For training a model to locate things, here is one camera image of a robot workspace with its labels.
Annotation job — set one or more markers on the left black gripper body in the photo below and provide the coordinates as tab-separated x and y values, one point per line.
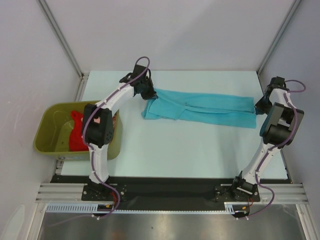
147	91

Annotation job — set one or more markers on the right aluminium frame post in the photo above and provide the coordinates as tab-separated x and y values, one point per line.
279	34

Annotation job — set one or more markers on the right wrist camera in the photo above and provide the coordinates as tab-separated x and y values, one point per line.
277	83

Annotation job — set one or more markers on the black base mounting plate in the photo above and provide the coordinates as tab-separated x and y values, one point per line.
162	192

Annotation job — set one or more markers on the white slotted cable duct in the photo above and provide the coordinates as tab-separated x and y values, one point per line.
104	209

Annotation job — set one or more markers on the turquoise t shirt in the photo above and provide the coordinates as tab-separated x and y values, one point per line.
209	108

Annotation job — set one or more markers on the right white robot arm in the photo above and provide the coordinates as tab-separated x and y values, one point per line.
277	131

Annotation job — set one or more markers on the red t shirt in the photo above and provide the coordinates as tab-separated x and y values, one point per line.
76	136

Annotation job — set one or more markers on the olive green plastic bin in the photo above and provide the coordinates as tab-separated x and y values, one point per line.
56	126

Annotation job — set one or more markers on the pink t shirt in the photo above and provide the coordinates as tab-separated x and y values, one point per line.
114	120

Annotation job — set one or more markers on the left aluminium frame post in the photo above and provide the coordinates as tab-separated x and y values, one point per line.
60	36

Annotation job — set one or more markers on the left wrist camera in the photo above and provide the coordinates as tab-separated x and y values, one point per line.
139	72

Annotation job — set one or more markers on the aluminium frame post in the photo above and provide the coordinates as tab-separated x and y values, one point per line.
279	34
60	36

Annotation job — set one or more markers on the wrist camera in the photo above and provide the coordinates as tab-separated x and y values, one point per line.
139	72
277	83

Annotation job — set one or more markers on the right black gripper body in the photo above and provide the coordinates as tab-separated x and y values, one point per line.
263	105

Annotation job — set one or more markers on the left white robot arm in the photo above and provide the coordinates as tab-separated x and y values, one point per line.
98	129

